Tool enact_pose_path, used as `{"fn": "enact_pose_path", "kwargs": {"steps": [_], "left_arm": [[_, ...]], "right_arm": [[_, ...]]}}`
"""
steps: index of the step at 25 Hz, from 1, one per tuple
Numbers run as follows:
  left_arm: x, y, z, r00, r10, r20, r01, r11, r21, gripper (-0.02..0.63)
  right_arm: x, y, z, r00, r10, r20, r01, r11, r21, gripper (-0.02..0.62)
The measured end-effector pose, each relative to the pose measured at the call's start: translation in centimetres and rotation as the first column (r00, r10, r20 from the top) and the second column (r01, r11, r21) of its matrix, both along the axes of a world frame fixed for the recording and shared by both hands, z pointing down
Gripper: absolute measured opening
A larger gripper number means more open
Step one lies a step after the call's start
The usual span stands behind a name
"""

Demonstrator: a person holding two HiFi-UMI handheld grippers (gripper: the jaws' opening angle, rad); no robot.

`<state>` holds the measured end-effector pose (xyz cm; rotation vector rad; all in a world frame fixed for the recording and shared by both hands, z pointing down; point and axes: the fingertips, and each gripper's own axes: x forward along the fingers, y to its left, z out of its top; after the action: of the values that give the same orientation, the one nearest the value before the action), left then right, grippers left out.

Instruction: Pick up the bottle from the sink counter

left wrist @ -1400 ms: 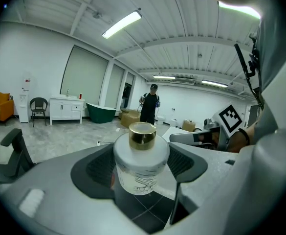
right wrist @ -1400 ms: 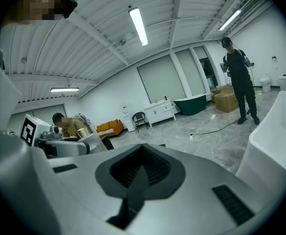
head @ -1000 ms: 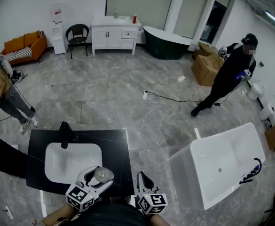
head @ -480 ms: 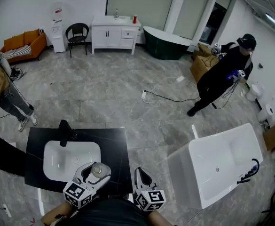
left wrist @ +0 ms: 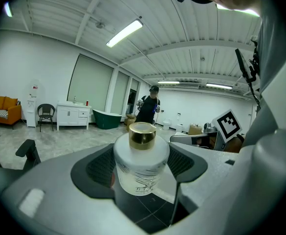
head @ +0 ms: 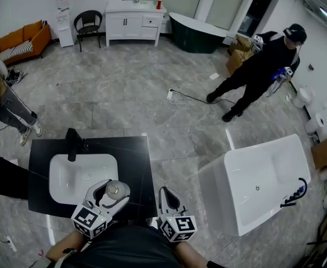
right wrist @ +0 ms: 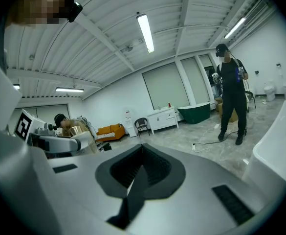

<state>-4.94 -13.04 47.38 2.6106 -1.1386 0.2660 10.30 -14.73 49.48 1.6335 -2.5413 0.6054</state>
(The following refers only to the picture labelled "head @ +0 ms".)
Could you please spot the black round-back chair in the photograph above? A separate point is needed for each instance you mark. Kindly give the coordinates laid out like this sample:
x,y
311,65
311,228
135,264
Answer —
x,y
87,18

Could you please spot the white power adapter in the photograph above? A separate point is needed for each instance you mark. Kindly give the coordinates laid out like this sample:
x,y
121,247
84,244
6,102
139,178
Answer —
x,y
213,76

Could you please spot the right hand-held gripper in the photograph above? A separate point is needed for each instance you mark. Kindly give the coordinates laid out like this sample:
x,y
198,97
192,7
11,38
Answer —
x,y
180,227

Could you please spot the orange sofa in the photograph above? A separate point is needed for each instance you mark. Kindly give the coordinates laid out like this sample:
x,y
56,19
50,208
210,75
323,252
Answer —
x,y
37,35

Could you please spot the white sink basin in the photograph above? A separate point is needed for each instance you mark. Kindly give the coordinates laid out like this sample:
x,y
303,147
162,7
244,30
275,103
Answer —
x,y
73,177

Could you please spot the person's black clothing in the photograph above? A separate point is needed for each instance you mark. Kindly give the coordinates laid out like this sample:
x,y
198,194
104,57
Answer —
x,y
124,247

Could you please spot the small cardboard box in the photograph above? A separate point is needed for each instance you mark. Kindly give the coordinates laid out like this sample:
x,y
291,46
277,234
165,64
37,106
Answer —
x,y
324,152

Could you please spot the black flat panel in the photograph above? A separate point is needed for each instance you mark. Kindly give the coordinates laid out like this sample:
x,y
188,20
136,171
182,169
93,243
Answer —
x,y
4,174

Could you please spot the dark green oval bathtub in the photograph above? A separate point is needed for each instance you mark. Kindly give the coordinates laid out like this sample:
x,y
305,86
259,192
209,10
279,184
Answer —
x,y
194,38

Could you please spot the striped cushion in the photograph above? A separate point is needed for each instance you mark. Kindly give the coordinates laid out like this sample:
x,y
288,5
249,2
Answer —
x,y
15,50

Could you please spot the white rectangular bathtub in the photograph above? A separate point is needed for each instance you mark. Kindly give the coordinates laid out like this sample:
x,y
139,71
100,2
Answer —
x,y
252,177

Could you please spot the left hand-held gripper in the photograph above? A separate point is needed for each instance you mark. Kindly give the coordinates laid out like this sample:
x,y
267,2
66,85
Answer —
x,y
90,222

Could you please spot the pile of clothes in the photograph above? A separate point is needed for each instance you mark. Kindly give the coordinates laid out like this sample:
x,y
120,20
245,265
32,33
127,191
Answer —
x,y
16,75

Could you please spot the black curved bathtub faucet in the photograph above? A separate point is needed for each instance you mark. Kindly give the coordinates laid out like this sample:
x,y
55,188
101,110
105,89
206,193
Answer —
x,y
303,194

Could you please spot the red cup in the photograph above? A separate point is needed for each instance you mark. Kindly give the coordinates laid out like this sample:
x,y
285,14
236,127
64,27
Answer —
x,y
159,4

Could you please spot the white power strip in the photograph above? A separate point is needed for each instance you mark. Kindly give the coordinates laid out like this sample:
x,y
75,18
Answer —
x,y
170,93
11,244

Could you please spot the black vanity with white sink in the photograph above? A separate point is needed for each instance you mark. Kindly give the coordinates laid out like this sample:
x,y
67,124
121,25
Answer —
x,y
132,163

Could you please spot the person's right forearm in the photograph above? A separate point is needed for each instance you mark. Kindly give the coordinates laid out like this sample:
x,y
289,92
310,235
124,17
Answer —
x,y
189,257

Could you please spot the white water dispenser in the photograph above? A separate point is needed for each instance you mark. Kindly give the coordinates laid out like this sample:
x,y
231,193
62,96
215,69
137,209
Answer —
x,y
64,24

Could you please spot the white vanity cabinet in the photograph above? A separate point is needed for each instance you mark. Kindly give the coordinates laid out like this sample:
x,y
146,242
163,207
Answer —
x,y
129,24

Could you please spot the person's left forearm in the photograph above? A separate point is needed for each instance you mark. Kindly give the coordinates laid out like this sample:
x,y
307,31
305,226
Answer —
x,y
65,246

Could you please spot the large cardboard box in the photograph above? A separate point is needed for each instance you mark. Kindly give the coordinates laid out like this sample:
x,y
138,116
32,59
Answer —
x,y
236,59

